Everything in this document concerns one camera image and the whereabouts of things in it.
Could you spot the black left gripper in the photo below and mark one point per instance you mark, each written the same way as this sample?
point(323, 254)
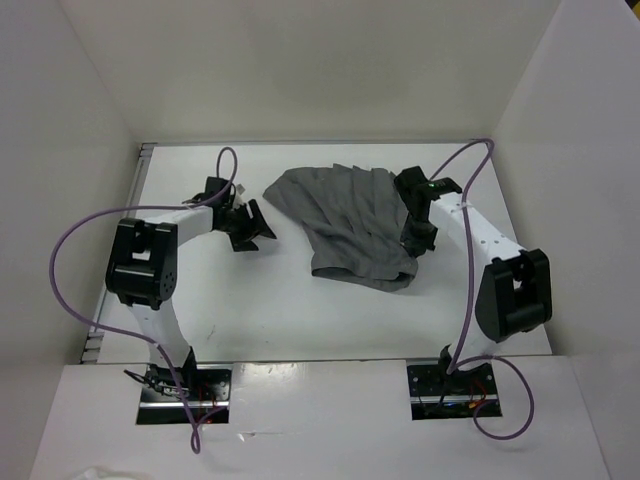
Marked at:
point(238, 243)

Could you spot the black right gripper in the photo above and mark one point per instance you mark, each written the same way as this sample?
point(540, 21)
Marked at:
point(414, 245)

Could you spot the grey pleated skirt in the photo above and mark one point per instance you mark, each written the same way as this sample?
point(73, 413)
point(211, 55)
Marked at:
point(353, 219)

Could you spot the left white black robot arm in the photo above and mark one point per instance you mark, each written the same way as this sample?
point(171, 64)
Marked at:
point(143, 273)

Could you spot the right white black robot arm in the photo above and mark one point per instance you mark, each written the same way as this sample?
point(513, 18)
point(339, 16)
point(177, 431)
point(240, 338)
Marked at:
point(509, 287)

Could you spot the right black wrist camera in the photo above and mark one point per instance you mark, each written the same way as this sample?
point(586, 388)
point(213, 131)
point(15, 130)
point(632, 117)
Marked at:
point(422, 184)

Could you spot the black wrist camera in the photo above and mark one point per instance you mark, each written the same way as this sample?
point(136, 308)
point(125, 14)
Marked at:
point(216, 191)
point(422, 184)

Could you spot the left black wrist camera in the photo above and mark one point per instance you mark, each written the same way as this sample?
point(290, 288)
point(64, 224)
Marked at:
point(216, 191)

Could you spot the aluminium frame rail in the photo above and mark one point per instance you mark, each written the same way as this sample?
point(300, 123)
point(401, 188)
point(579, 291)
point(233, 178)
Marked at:
point(119, 255)

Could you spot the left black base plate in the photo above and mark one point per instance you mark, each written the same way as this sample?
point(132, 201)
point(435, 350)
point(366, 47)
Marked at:
point(208, 400)

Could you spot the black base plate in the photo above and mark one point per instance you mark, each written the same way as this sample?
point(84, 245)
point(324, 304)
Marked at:
point(434, 396)
point(208, 400)

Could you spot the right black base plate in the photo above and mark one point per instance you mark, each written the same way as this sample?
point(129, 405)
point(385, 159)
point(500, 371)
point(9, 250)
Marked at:
point(434, 396)

